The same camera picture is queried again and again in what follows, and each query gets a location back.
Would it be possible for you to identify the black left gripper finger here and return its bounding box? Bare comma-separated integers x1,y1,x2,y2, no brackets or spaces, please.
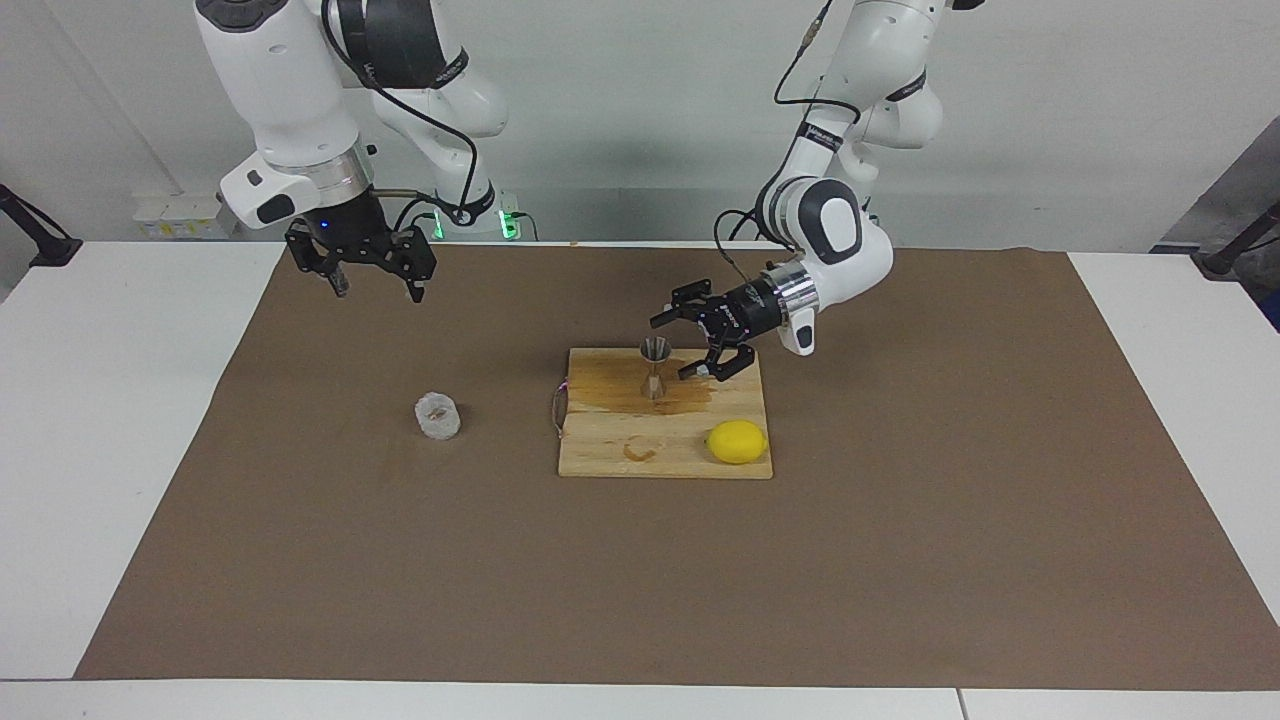
678,340,758,383
650,282,731,331

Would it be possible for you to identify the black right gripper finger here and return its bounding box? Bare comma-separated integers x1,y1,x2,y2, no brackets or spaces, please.
385,228,437,304
285,222,353,299

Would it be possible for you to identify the steel double jigger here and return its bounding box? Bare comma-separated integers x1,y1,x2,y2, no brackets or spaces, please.
640,338,673,401

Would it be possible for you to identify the yellow lemon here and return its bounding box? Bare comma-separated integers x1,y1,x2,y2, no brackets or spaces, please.
706,420,769,466

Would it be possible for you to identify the wooden cutting board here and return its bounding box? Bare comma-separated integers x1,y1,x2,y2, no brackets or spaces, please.
548,347,774,480

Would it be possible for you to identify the black clamp stand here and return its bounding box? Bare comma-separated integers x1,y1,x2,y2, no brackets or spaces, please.
0,183,83,268
1200,200,1280,278

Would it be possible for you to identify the brown paper table mat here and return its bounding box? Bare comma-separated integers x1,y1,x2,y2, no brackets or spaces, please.
75,243,1280,691

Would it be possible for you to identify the dark grey partition panel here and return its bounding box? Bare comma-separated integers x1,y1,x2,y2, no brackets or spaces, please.
1150,118,1280,253

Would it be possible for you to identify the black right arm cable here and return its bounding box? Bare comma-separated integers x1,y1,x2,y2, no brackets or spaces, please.
320,0,479,241

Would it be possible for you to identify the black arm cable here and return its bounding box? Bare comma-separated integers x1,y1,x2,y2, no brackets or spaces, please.
714,0,863,291
320,0,479,241

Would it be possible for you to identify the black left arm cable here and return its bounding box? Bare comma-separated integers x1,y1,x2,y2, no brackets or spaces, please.
714,0,863,291

